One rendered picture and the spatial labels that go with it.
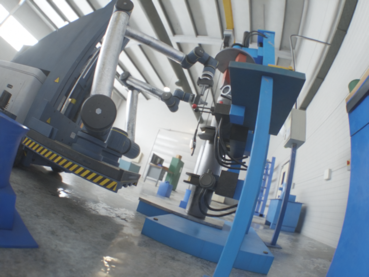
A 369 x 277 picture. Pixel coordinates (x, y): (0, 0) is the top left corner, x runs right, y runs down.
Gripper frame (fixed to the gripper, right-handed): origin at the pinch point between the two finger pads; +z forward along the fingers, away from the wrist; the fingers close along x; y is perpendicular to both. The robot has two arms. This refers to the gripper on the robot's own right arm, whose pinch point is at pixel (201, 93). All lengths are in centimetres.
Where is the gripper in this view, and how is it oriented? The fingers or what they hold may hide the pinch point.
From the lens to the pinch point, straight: 138.0
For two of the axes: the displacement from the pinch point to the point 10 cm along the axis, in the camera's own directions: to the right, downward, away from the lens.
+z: -3.0, 9.2, -2.7
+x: 9.1, 2.0, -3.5
